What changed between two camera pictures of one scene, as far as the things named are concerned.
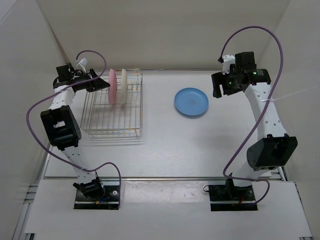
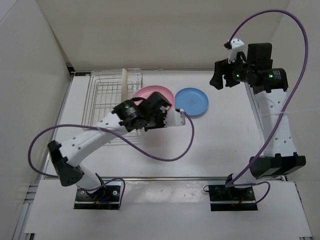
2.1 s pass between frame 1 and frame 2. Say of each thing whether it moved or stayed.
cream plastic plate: stayed
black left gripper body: moved
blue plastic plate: stayed
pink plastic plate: moved
